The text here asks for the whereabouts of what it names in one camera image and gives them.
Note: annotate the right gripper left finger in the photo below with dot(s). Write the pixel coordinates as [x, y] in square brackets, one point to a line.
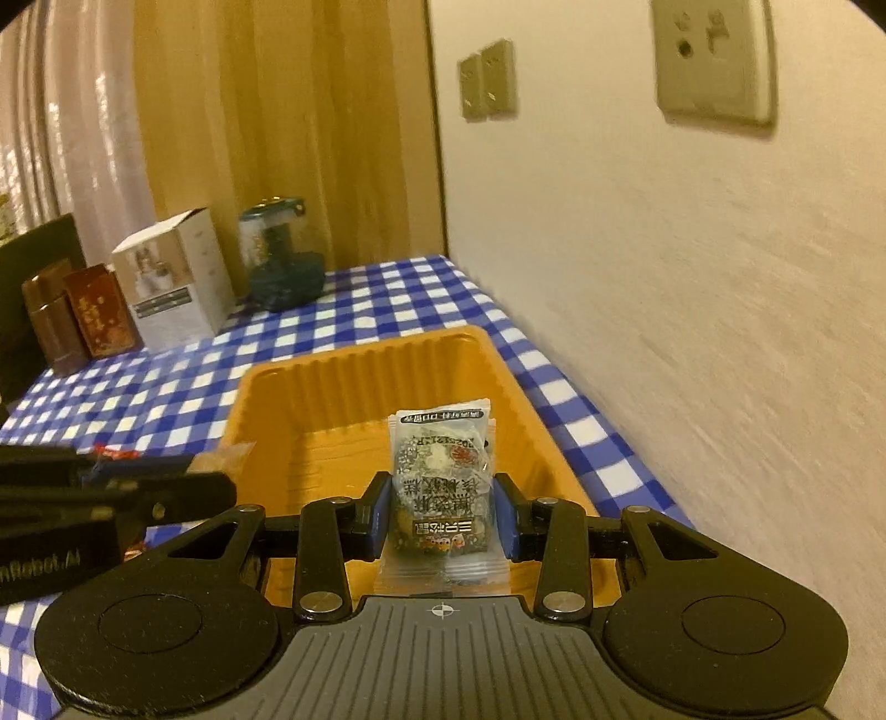
[333, 532]

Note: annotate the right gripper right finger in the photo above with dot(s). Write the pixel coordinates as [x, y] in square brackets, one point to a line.
[552, 533]

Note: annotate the grey clear snack packet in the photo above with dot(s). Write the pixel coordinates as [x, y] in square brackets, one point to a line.
[442, 535]

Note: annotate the orange plastic tray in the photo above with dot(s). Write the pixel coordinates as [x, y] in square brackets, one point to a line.
[318, 426]

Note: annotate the black chair back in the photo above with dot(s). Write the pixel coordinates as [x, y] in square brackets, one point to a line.
[23, 258]

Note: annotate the blue white checkered tablecloth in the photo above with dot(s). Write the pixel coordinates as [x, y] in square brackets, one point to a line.
[177, 402]

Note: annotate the dark red gift box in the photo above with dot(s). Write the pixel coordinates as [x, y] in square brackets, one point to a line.
[101, 311]

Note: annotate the brown cylindrical tin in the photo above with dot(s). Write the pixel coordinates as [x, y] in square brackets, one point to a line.
[53, 320]

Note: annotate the green glass jar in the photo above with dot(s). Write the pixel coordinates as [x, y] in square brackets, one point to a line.
[281, 275]

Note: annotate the white product box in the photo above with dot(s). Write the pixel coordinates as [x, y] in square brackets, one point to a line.
[174, 278]

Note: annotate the beige window curtain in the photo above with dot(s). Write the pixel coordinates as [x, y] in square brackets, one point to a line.
[71, 140]

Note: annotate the double wall outlet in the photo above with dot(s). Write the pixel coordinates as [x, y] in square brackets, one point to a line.
[488, 83]

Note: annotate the beige wall socket plate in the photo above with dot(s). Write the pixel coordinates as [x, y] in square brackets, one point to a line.
[715, 62]

